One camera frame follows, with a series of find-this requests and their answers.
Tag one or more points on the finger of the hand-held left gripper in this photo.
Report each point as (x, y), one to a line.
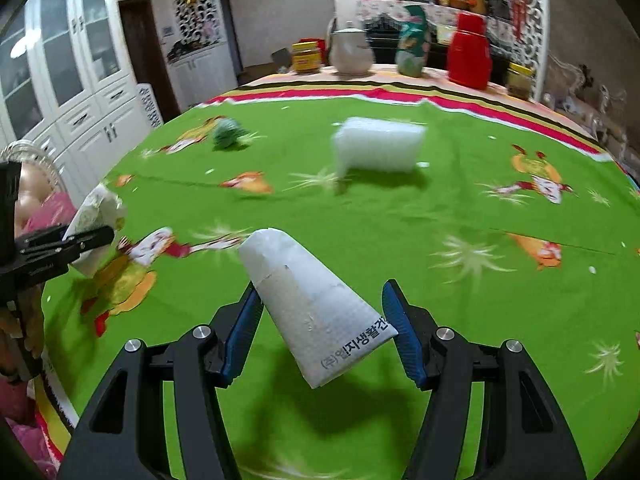
(60, 244)
(35, 272)

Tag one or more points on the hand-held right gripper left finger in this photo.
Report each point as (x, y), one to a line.
(242, 340)

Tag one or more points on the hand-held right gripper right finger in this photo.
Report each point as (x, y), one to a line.
(405, 340)

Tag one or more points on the patterned paper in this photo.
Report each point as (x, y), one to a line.
(97, 210)

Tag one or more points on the white paper carton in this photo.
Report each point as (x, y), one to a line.
(310, 300)

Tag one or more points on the person's left hand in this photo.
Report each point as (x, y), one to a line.
(36, 320)

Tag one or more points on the beige tufted ornate chair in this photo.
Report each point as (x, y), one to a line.
(30, 195)

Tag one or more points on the green printed tablecloth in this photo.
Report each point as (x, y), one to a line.
(400, 240)

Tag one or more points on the white glass-door cabinet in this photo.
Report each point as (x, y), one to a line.
(75, 75)

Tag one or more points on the pink patterned cloth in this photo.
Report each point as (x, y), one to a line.
(22, 440)

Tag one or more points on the dark wooden door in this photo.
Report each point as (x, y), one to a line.
(145, 60)

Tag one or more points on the green crumpled ball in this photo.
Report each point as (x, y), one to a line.
(227, 134)

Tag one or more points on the white lattice shoe cabinet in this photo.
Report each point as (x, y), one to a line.
(200, 35)

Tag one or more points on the glass jar with yellow lid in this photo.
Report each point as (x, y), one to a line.
(520, 82)

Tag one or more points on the yellow labelled jar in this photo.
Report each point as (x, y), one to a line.
(306, 56)

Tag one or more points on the red thermos flask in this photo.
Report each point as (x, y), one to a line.
(468, 55)

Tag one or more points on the white teapot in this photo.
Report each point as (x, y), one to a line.
(350, 52)

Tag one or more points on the green snack packet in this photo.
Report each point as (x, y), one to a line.
(412, 45)

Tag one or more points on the white ornate chair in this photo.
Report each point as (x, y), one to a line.
(585, 95)

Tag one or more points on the side table with floral cloth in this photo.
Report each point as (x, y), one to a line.
(385, 15)

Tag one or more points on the white lattice partition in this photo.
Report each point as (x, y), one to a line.
(539, 25)

